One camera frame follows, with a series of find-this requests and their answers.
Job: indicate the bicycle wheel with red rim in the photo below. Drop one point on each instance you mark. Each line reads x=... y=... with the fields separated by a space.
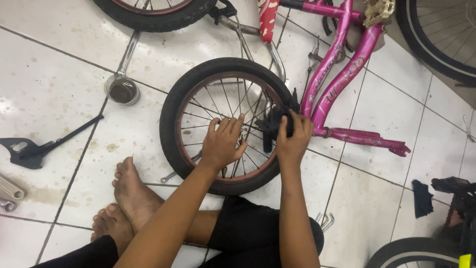
x=156 y=20

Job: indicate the person's bare foot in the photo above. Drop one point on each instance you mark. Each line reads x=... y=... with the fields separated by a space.
x=111 y=227
x=134 y=197

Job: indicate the silver spanner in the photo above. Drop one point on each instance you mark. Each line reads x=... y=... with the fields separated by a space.
x=169 y=175

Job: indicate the person's right hand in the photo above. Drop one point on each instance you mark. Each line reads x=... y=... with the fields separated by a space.
x=293 y=143

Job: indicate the bicycle wheel with white stripe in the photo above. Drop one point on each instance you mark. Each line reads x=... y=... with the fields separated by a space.
x=405 y=249

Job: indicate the pink bicycle frame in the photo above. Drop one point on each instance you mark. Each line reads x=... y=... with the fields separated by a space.
x=334 y=63

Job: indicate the metal brake caliper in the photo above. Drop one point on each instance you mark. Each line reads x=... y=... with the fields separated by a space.
x=316 y=57

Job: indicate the yellow-green plastic piece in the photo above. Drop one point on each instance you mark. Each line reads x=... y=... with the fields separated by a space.
x=465 y=261

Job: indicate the thin metal rod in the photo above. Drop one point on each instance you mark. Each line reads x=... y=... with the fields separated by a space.
x=160 y=184

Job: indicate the person's black trousers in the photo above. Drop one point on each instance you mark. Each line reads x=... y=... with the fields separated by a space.
x=253 y=230

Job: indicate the black rag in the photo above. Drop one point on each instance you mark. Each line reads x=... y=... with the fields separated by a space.
x=273 y=121

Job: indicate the large bicycle wheel silver rim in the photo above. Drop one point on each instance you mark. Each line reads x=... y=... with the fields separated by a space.
x=412 y=41

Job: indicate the dark blue cloth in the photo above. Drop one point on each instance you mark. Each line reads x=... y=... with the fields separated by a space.
x=422 y=199

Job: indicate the black bicycle part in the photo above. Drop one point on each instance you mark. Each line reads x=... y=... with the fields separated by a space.
x=459 y=201

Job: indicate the silver socket wrench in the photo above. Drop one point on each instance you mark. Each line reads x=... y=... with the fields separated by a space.
x=7 y=205

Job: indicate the small spoked bicycle wheel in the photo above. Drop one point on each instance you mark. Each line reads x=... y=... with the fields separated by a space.
x=173 y=111

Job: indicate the gold bicycle pedal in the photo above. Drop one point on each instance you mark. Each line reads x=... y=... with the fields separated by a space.
x=378 y=12

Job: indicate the black bicycle kickstand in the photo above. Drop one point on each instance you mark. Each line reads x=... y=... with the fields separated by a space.
x=26 y=152

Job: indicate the set of hex keys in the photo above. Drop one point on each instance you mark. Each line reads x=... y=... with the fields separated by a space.
x=325 y=221

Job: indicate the person's left hand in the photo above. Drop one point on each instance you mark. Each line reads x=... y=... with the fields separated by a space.
x=221 y=143

